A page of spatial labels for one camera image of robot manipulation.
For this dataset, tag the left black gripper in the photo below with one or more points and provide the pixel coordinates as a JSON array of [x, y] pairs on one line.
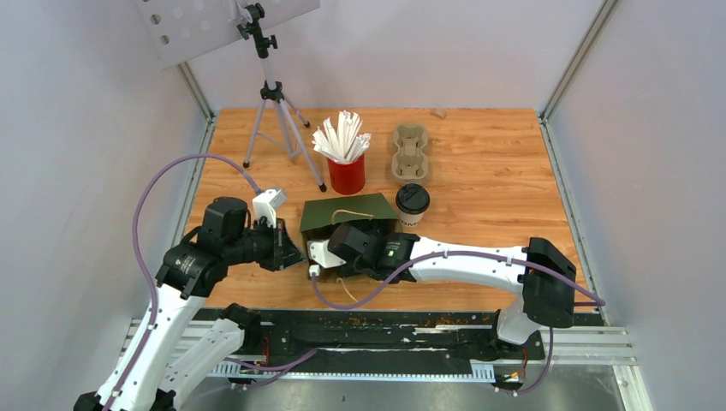
[[282, 245]]

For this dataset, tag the green paper bag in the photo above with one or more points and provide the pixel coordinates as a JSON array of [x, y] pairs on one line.
[[370, 213]]

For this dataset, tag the silver camera tripod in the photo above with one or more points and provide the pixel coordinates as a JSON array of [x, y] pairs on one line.
[[278, 96]]

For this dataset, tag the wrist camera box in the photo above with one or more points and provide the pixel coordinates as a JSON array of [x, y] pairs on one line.
[[265, 206], [321, 259]]

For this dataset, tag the red straw holder cup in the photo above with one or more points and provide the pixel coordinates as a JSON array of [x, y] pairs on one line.
[[348, 179]]

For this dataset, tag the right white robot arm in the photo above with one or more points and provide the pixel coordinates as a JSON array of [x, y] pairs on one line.
[[539, 276]]

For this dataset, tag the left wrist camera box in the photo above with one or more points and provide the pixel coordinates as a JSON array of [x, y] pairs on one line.
[[265, 206]]

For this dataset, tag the white perforated panel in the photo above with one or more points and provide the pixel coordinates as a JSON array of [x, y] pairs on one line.
[[183, 30]]

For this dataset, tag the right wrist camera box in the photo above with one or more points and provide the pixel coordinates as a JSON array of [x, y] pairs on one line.
[[321, 259]]

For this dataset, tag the cardboard cup carrier tray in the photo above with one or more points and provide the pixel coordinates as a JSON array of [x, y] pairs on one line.
[[410, 164]]

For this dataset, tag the white wrapped straws bundle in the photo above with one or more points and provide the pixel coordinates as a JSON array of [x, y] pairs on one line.
[[343, 142]]

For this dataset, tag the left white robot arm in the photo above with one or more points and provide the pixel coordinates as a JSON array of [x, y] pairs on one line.
[[232, 233]]

